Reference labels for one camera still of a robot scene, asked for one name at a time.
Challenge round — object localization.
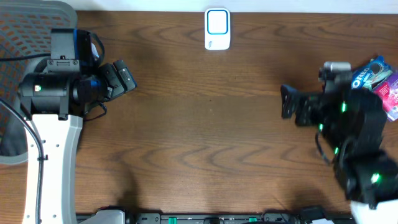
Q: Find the blue Oreo cookie pack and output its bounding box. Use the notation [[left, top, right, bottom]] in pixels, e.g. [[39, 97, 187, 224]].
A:
[[351, 55, 393, 90]]

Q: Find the red purple snack bag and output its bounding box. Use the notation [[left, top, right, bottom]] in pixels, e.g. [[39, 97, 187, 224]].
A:
[[373, 72, 397, 121]]

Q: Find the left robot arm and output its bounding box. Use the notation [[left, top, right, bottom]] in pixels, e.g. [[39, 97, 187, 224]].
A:
[[20, 57, 136, 223]]

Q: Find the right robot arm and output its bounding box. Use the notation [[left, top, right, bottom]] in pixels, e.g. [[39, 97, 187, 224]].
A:
[[280, 85, 397, 223]]

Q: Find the grey plastic mesh basket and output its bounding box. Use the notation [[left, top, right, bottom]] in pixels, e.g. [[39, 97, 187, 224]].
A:
[[1, 0, 78, 165]]

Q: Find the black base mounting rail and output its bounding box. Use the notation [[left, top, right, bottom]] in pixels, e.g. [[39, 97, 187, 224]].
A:
[[76, 210, 356, 224]]

